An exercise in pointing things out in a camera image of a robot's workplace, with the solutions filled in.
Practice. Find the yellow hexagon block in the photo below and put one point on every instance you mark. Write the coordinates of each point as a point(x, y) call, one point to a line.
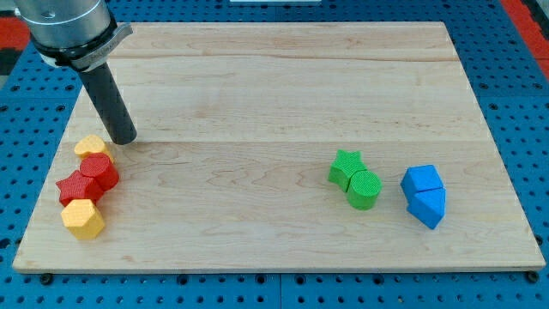
point(83, 219)

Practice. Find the red circle block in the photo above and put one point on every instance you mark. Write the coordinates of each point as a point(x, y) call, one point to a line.
point(100, 167)

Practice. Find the red star block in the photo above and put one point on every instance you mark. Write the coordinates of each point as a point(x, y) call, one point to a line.
point(78, 186)

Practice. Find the blue triangle block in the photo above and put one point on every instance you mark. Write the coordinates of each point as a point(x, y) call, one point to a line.
point(428, 206)

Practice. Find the green circle block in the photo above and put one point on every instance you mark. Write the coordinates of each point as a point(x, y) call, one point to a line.
point(363, 190)

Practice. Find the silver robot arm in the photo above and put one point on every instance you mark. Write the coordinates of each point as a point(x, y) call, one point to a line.
point(80, 35)

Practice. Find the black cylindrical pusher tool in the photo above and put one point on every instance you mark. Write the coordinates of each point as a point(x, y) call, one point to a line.
point(103, 91)

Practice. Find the green star block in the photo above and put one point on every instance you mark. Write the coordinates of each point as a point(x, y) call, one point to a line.
point(344, 166)

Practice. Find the yellow heart block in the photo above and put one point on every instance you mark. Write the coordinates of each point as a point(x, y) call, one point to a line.
point(92, 144)

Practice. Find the light wooden board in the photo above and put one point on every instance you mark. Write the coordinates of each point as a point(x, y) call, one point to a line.
point(237, 126)

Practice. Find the blue cube block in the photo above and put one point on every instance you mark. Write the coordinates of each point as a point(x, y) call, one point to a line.
point(420, 178)

